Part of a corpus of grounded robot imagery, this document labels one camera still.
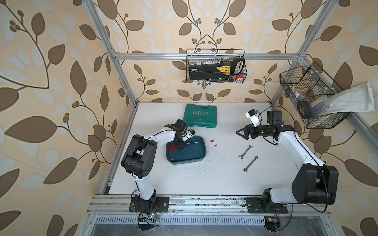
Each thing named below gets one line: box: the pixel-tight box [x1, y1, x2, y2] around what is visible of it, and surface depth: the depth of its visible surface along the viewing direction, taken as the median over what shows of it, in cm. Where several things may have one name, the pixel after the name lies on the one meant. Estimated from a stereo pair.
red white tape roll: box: [235, 74, 244, 84], surface depth 89 cm
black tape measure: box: [297, 100, 313, 119], surface depth 67 cm
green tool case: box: [183, 103, 218, 129], surface depth 110 cm
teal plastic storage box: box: [165, 135, 207, 165], surface depth 93 cm
